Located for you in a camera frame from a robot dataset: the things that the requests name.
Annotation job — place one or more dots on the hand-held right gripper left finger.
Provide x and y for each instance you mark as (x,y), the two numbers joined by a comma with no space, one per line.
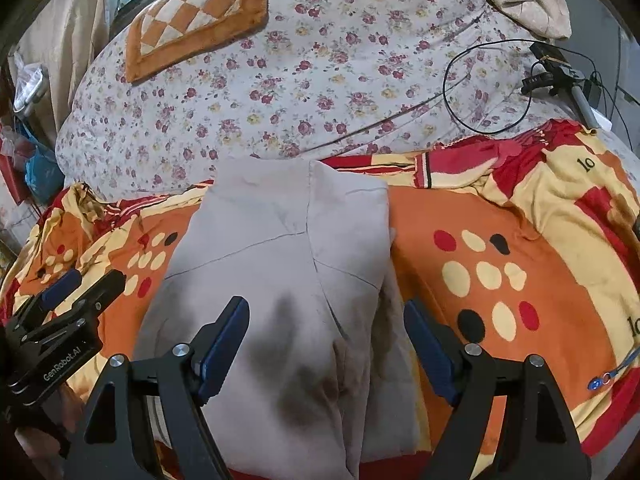
(225,350)

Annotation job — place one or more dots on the red bag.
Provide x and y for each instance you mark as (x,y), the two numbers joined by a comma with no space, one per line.
(12,175)

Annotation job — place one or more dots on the orange checkered pillow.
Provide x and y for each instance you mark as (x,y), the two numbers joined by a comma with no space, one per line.
(200,10)

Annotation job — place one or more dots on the clear plastic bag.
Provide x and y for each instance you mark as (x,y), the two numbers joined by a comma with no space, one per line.
(30,85)

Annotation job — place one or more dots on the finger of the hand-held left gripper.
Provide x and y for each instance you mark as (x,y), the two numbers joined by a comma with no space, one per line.
(100,287)
(60,290)

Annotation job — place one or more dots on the blue plastic bag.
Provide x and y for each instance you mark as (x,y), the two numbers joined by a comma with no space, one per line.
(42,165)

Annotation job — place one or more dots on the beige curtain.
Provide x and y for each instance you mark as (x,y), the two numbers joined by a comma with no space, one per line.
(65,25)

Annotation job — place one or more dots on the orange red patterned blanket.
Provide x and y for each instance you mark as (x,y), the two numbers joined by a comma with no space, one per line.
(500,210)

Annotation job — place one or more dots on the beige grey hooded sweatshirt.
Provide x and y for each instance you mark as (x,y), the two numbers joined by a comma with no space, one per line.
(260,220)

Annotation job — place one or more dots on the black tripod stand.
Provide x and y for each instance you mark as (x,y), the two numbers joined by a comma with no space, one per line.
(550,80)

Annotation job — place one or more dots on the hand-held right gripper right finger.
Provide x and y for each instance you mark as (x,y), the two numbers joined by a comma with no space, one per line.
(425,350)

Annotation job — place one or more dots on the white floral quilt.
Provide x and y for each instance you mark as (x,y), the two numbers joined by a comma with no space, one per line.
(350,60)

